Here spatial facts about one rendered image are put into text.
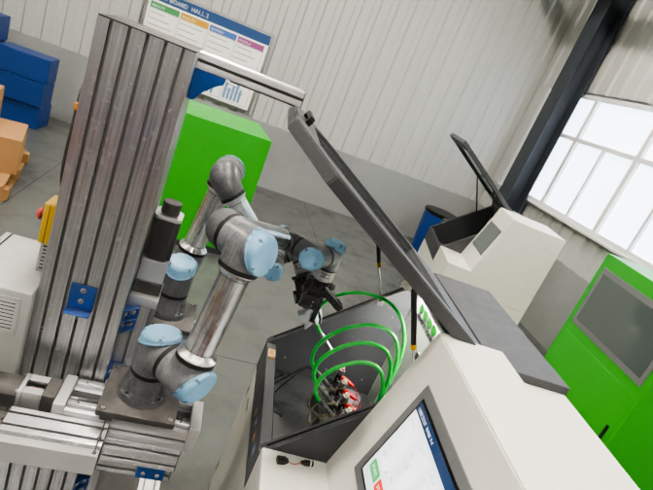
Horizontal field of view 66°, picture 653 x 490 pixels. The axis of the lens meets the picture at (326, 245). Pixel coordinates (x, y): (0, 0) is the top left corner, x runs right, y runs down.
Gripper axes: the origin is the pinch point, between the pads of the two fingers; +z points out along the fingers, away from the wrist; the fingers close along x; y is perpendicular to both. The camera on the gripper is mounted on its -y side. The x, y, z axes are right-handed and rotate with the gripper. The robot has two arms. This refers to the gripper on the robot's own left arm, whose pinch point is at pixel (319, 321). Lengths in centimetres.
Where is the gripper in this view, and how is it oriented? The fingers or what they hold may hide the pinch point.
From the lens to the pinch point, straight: 201.6
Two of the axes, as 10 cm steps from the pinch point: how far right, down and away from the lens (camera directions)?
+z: 2.2, 9.6, -1.8
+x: -3.9, -0.9, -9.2
